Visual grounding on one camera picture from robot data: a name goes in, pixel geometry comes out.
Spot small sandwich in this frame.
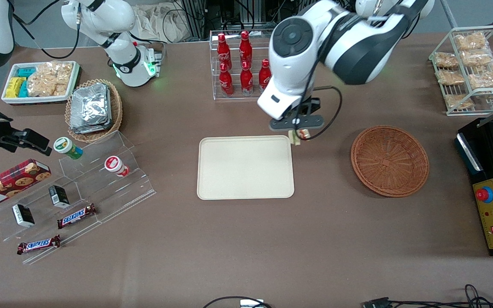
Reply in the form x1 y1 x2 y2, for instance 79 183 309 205
288 130 312 147

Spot foil wrapped sandwich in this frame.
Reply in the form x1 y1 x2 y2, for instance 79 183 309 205
70 118 113 134
72 83 111 124

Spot beige plastic tray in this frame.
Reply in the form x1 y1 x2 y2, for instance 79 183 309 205
197 136 295 201

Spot light wicker basket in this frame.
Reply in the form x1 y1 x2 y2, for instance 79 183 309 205
65 78 123 143

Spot brown wicker basket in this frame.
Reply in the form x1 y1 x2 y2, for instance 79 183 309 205
350 125 430 198

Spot green lidded cup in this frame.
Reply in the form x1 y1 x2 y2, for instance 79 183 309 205
53 137 84 160

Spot red tartan cookie box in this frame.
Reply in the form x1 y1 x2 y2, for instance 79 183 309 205
0 158 52 211

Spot white rectangular snack bin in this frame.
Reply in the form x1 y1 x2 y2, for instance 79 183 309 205
1 61 81 106

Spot small black carton box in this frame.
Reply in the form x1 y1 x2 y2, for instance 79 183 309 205
12 204 36 228
48 185 71 209

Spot yellow snack packet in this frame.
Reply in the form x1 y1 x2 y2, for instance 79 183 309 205
6 77 26 98

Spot clear bag of crackers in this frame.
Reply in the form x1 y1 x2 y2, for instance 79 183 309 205
27 62 73 98

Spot red Coca-Cola bottle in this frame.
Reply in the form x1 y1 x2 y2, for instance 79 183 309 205
240 61 254 96
217 33 232 69
239 30 253 68
258 59 272 93
219 62 234 97

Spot strawberry yogurt cup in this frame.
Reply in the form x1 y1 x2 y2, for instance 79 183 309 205
104 156 130 178

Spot Snickers chocolate bar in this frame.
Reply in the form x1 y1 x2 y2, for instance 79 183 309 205
57 204 98 230
17 234 62 256

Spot clear acrylic stepped display rack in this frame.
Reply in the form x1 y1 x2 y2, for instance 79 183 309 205
0 130 157 265

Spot clear acrylic bottle rack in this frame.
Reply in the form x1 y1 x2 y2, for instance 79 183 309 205
209 30 273 101

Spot clear bag of pastry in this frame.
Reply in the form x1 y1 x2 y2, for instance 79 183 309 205
468 64 493 91
454 32 488 51
434 52 459 68
444 94 474 110
437 69 466 86
460 50 493 67

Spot black appliance with yellow panel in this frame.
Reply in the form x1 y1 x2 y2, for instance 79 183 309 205
455 117 493 258

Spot beige crumpled cloth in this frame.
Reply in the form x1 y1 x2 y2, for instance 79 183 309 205
134 3 187 43

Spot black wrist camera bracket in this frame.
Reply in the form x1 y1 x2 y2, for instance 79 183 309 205
289 97 321 117

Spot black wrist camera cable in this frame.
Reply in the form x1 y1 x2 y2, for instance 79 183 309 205
304 86 343 141

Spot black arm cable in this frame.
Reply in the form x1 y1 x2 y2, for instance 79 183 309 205
12 0 80 59

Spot white wire rack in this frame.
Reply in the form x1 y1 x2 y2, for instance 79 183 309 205
428 25 493 116

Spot black floor cable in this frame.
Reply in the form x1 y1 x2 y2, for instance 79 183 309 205
202 296 273 308

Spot black cable connector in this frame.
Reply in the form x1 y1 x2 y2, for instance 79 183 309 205
362 297 392 308

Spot tangled black cables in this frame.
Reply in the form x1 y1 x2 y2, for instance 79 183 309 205
390 284 493 308

